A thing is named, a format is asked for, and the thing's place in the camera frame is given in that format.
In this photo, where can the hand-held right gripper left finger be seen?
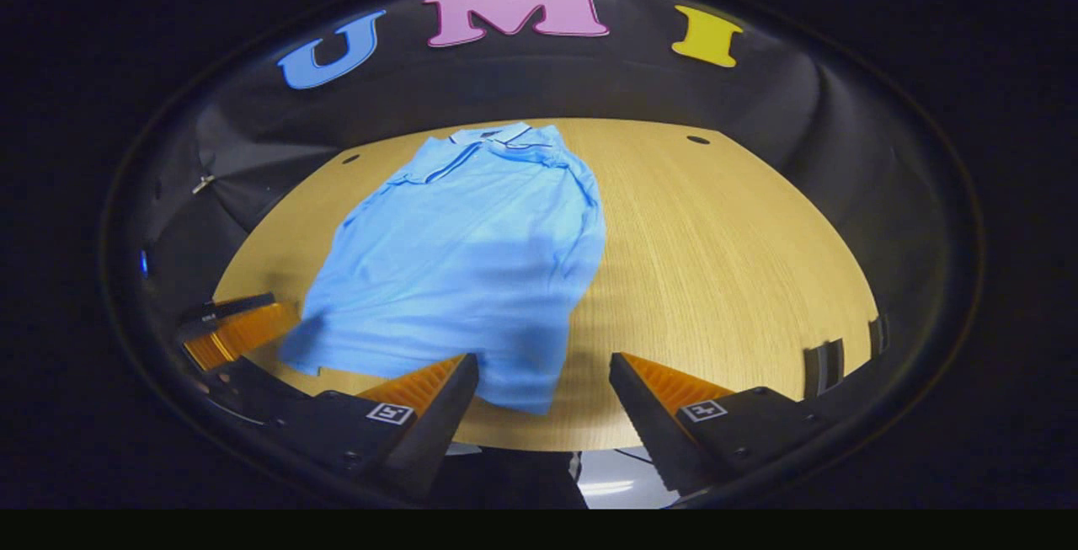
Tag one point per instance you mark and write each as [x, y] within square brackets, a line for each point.
[434, 428]

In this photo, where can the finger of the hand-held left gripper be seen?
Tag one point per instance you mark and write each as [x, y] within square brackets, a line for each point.
[227, 307]
[240, 331]

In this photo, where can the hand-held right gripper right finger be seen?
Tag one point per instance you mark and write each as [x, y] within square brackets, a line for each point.
[644, 424]

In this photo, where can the light blue T-shirt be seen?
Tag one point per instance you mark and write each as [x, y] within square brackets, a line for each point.
[472, 264]

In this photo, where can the small blue indicator light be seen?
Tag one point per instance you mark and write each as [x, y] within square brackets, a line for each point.
[143, 262]

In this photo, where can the silver backdrop clip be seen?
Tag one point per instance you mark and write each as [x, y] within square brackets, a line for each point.
[202, 184]

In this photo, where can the black backdrop cloth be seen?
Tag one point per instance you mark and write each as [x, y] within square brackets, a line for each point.
[640, 82]

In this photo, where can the dark table edge bracket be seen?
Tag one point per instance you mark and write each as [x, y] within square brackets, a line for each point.
[878, 335]
[823, 367]

